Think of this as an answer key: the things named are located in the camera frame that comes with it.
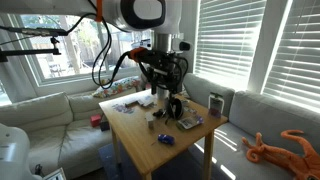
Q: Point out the grey fabric sofa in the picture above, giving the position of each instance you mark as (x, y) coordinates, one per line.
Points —
(266, 113)

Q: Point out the small black gadget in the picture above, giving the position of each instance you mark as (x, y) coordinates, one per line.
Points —
(159, 113)

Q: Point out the orange octopus plush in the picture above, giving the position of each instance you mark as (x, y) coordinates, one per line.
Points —
(286, 156)

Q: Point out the white leather sofa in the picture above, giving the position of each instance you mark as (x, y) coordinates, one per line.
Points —
(50, 133)

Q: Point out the light wooden table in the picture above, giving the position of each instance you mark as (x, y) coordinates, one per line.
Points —
(140, 146)

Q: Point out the blue toy car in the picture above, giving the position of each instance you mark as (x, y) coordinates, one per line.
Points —
(165, 139)

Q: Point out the dark blue rug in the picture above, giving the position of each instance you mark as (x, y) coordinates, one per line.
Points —
(106, 160)

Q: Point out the dark blue cube block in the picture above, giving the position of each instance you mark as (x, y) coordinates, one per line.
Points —
(105, 126)

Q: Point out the white Kirkland food pouch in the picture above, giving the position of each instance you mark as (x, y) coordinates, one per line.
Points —
(190, 122)

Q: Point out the pale wooden block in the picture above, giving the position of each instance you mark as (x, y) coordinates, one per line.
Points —
(150, 121)

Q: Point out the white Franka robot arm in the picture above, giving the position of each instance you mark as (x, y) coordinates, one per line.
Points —
(173, 16)

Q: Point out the black camera boom stand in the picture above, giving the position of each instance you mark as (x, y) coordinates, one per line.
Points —
(30, 52)

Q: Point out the white framed panel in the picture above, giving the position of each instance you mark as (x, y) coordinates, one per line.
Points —
(55, 175)

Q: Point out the grey labelled cup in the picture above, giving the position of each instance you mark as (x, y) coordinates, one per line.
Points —
(216, 103)

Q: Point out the white framed glass window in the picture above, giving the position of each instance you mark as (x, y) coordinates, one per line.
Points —
(83, 50)

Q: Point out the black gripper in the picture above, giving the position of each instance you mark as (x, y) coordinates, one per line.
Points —
(166, 66)

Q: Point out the colourful patterned pillow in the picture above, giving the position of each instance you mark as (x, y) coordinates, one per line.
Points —
(116, 87)

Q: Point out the white window blind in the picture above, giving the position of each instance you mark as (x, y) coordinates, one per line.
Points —
(296, 56)
(230, 40)

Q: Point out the red cube block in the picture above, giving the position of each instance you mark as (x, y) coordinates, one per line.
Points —
(95, 120)

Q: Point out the santa figure sticker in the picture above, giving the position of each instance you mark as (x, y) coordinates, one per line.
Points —
(122, 108)

